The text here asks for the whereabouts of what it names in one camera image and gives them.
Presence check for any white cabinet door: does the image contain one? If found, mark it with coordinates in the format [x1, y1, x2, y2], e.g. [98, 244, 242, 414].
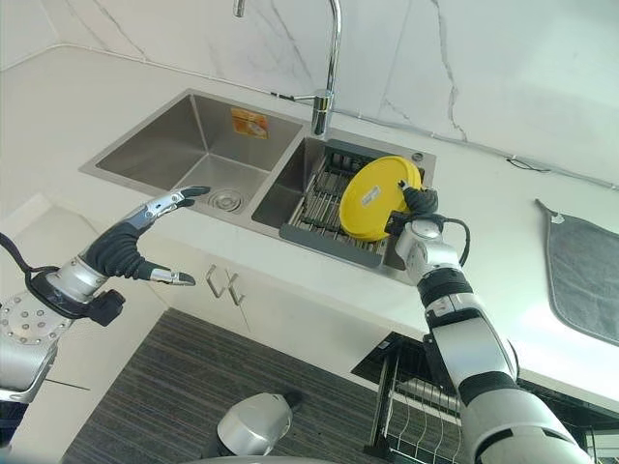
[212, 263, 393, 376]
[144, 244, 252, 334]

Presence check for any silver robot leg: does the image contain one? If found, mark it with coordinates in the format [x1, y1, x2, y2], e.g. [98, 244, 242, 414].
[216, 390, 305, 458]

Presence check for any yellow round plate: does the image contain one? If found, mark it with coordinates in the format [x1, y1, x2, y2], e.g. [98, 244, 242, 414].
[339, 155, 427, 242]

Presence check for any grey sink drying rack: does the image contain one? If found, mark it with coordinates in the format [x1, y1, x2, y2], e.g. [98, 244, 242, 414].
[279, 138, 427, 270]

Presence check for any thin black wall cable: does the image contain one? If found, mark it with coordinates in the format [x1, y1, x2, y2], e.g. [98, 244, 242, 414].
[506, 156, 552, 173]

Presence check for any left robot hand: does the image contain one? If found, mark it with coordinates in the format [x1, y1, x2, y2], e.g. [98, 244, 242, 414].
[76, 186, 212, 291]

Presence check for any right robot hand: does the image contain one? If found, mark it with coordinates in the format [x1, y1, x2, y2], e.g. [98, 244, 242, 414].
[397, 179, 440, 217]

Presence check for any stainless steel double sink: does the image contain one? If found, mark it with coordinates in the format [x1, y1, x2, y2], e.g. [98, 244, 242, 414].
[78, 88, 438, 286]

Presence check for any chrome kitchen faucet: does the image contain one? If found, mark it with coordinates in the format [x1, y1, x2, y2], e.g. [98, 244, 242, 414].
[232, 0, 343, 137]

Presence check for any orange sticker label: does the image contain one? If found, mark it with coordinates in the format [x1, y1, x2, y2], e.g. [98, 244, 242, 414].
[230, 107, 270, 141]

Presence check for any grey hanging dish cloth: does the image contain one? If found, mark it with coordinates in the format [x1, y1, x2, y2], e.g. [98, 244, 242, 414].
[534, 198, 619, 347]

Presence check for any round sink drain strainer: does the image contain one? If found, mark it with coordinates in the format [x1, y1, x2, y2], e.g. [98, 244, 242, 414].
[207, 188, 242, 213]

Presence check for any wire dishwasher rack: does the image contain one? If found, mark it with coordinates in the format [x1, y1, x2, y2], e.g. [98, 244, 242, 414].
[369, 337, 619, 464]

